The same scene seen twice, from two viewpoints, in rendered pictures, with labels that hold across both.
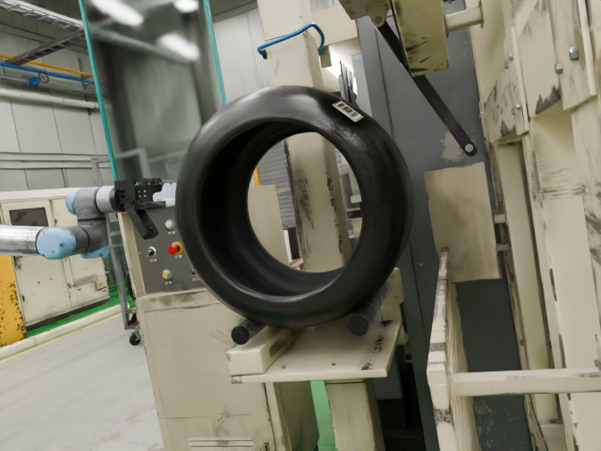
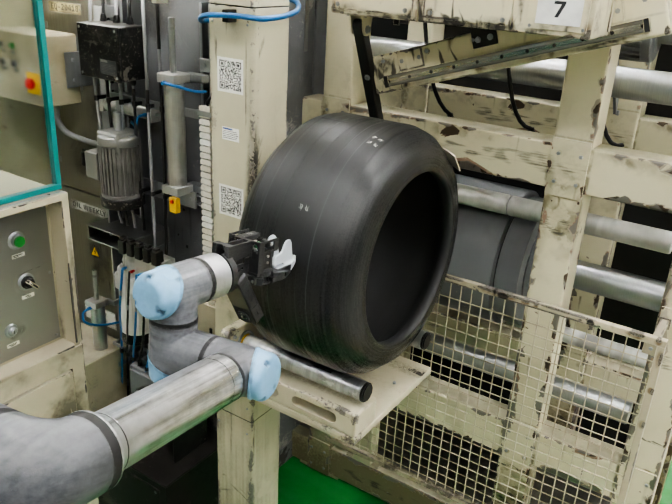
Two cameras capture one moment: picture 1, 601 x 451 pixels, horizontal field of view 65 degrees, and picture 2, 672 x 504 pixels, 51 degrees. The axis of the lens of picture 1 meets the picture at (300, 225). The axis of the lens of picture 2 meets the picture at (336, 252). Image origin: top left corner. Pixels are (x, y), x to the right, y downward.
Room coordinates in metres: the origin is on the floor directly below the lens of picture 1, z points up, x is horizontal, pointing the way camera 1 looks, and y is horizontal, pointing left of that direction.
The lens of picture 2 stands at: (0.84, 1.46, 1.77)
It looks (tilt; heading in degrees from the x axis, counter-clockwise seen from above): 23 degrees down; 284
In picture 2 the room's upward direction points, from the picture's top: 3 degrees clockwise
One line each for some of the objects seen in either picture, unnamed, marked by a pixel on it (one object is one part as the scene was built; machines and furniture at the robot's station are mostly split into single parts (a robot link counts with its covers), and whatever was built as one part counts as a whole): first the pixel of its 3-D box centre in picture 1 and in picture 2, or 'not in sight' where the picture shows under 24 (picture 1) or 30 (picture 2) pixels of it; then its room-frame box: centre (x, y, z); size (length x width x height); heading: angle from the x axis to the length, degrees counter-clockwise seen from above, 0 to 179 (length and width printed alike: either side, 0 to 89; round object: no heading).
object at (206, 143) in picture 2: not in sight; (214, 201); (1.55, -0.07, 1.19); 0.05 x 0.04 x 0.48; 72
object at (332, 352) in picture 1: (324, 347); (333, 376); (1.21, -0.01, 0.80); 0.37 x 0.36 x 0.02; 72
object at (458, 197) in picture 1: (461, 221); not in sight; (1.30, -0.44, 1.05); 0.20 x 0.15 x 0.30; 162
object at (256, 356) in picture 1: (272, 337); (300, 389); (1.25, 0.13, 0.83); 0.36 x 0.09 x 0.06; 162
